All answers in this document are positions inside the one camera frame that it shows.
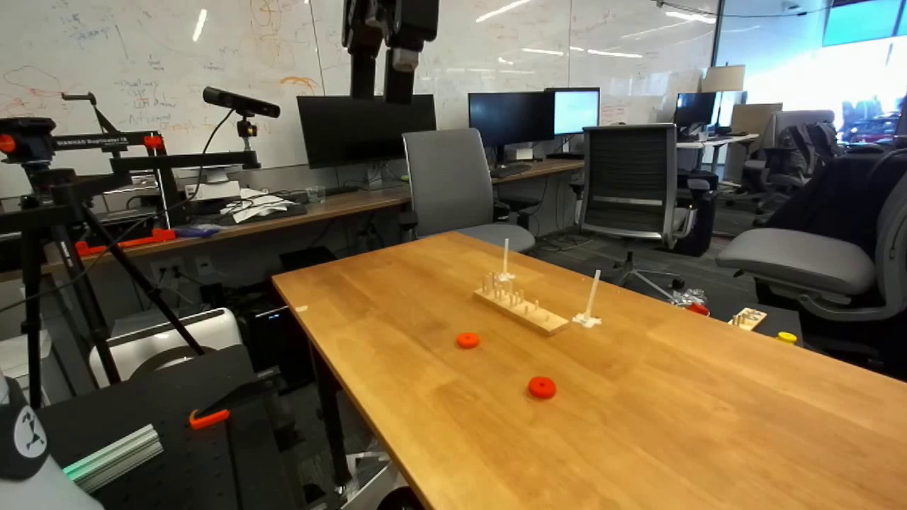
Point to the long wooden wall desk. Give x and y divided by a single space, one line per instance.
311 214

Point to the silver aluminium bar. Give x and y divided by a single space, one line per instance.
113 458

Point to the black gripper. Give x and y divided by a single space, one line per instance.
391 20

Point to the pale grey rounded object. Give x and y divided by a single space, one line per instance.
36 492

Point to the wooden stand with clear pegs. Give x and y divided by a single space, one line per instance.
541 319

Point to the white rounded equipment box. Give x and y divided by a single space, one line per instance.
187 334

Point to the black draped cloth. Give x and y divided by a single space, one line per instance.
840 203

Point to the small red object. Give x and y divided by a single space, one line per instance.
697 308

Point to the black stereo camera bar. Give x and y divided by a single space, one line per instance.
235 101

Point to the beige lamp shade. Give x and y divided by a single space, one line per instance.
724 78

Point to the large black monitor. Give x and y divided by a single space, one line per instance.
364 130

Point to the small yellow block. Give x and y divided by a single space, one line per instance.
786 339

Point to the cream packet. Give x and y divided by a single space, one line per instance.
746 319

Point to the black tripod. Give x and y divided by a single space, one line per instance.
32 312

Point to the grey office chair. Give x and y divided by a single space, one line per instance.
449 186
802 258

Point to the small black side table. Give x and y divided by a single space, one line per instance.
765 327

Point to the black equipment case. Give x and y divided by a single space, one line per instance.
187 463

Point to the black table leg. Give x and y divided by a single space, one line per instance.
331 427

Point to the black rig with orange knobs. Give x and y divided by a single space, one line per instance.
199 160

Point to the dark background office chair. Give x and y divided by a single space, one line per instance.
795 156

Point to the small background monitor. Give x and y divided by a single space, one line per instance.
694 109

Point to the black mesh office chair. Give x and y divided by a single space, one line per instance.
626 172

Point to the clear plastic wrap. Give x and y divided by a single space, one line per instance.
686 295

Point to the white papers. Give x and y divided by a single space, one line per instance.
255 204

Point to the lit computer monitor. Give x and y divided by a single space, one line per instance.
576 111

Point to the background office desk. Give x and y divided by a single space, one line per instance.
727 139

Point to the black cap with white logo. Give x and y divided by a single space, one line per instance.
24 441

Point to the black computer tower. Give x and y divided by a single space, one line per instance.
273 330

